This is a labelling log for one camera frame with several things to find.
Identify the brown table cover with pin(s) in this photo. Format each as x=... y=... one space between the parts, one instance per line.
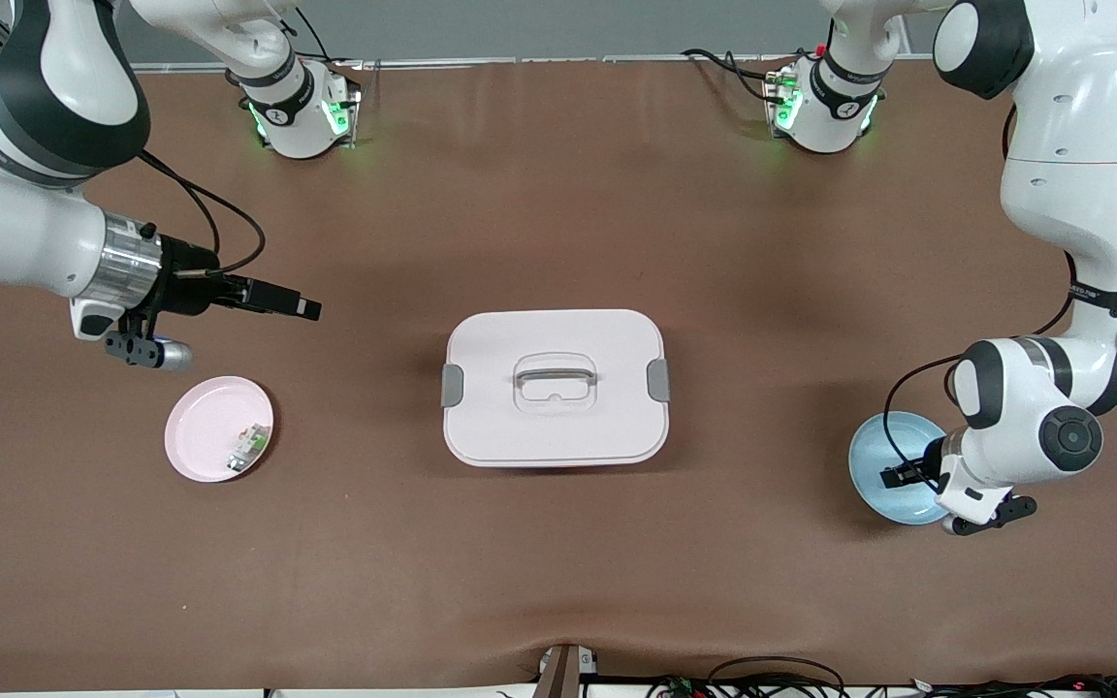
x=558 y=582

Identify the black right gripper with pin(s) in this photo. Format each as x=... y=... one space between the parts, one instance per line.
x=184 y=279

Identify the green push-button switch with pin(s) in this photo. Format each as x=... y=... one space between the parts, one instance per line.
x=248 y=448

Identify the blue round plate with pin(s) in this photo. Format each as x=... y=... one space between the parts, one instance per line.
x=874 y=446

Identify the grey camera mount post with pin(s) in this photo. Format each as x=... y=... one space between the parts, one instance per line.
x=563 y=674

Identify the metal table edge rail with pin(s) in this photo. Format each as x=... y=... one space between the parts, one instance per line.
x=568 y=62

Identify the white lidded storage box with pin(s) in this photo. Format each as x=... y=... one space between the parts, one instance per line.
x=558 y=436

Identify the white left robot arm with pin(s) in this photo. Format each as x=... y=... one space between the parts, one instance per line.
x=1072 y=145

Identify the grey box latch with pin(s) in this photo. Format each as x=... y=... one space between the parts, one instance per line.
x=452 y=386
x=658 y=380

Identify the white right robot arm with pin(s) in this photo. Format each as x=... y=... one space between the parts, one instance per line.
x=25 y=223

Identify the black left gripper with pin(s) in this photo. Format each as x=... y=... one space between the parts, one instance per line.
x=931 y=460

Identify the pink round plate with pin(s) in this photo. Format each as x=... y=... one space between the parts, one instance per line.
x=205 y=427

